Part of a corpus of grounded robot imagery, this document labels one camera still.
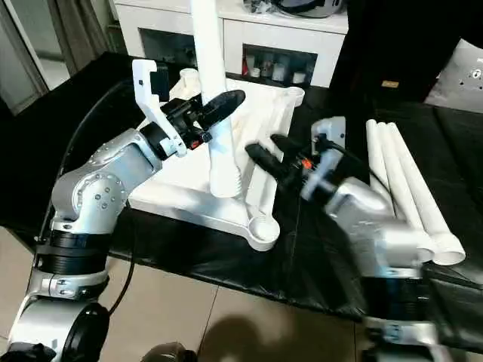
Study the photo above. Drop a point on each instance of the white plastic table leg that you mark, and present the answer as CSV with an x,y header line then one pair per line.
x,y
396,173
413,175
379,166
210,45

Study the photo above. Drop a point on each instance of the white plastic table top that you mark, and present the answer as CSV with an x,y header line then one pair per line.
x,y
181,188

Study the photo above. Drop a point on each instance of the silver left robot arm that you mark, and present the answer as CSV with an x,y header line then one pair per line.
x,y
98,196

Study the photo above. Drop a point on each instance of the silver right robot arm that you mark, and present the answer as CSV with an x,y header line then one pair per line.
x,y
377,241

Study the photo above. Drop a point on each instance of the black table mat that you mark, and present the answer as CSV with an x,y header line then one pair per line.
x,y
317,256

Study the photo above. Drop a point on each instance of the white glass-door cabinet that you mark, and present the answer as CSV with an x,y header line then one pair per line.
x,y
336,53

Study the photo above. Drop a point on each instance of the small yellow label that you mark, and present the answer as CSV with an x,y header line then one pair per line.
x,y
389,84

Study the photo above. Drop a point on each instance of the grey carry case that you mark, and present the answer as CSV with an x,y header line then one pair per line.
x,y
309,7

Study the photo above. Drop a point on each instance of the grey curtain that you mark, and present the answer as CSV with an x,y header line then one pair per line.
x,y
75,30

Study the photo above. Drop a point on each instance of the black tall cabinet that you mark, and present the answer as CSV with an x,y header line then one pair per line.
x,y
392,45

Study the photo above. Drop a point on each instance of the light grey cushion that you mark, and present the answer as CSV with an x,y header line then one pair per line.
x,y
464,79

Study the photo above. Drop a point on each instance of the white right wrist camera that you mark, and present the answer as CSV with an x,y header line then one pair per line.
x,y
330,136

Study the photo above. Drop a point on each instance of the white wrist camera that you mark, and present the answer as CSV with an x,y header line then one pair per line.
x,y
149,79
330,136

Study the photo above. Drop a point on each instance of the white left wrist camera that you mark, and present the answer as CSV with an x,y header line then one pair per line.
x,y
149,79

